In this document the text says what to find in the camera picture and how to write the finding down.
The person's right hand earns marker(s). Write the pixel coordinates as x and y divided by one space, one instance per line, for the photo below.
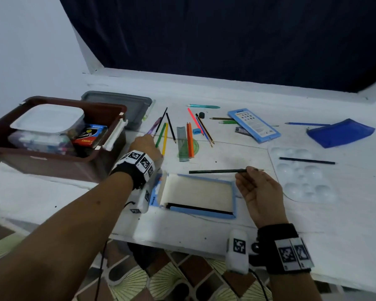
263 197

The person's left hand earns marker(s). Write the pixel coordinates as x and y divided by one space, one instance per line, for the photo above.
147 148

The person's left fingers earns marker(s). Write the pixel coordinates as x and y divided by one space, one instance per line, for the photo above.
145 137

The person's right thumb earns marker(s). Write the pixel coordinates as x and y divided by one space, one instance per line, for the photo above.
254 170

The dark green pencil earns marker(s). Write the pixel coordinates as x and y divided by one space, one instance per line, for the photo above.
216 171

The person's right forearm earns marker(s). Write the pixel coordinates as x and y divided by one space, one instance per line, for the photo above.
293 286

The person's left forearm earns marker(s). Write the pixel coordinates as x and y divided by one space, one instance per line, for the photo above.
56 241

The purple pen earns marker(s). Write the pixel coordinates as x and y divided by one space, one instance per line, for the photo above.
155 125

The white box latch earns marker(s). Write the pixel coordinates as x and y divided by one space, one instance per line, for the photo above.
114 136

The grey green ruler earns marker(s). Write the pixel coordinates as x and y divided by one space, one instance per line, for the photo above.
182 144

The grey plastic lid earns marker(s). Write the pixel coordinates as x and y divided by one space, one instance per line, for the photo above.
125 106

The dark eraser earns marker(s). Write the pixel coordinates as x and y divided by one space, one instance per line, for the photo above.
243 130

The orange pencil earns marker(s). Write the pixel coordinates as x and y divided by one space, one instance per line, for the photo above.
191 141
188 141

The blue pencil tin lid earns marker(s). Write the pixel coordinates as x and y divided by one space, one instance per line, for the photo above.
253 123

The white paint palette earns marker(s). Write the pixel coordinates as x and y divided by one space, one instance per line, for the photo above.
304 178

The green protractor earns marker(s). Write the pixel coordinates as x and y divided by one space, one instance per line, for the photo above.
195 148

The blue sharpener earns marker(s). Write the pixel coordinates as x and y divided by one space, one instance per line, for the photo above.
196 131

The pink pencil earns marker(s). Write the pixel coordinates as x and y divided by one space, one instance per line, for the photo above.
195 120

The green marker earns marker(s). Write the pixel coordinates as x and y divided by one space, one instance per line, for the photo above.
228 122

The red black crayon packet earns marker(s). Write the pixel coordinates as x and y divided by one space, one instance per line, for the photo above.
89 136

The blue pencil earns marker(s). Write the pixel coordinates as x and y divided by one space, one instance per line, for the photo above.
204 132

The open blue pencil tin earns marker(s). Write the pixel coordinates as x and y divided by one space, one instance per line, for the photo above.
200 194

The black yellow striped pencil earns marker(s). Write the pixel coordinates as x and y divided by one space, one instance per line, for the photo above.
205 129

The brown pencil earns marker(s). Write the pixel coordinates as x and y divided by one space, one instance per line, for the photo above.
221 118

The teal pen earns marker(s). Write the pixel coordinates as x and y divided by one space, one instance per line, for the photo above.
203 106

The blue pen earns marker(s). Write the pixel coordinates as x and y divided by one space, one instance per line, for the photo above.
307 124

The blue zip pouch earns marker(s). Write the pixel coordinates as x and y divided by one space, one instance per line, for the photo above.
340 133

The brown plastic storage box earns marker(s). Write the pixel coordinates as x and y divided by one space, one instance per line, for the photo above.
50 164

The white square container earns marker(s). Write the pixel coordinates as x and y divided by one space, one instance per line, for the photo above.
47 119

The clear box of crayons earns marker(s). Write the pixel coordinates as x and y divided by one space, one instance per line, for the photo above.
40 142

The dark blue curtain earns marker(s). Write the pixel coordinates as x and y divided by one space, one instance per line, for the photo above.
225 37

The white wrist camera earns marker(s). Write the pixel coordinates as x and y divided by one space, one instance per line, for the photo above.
147 195
237 250

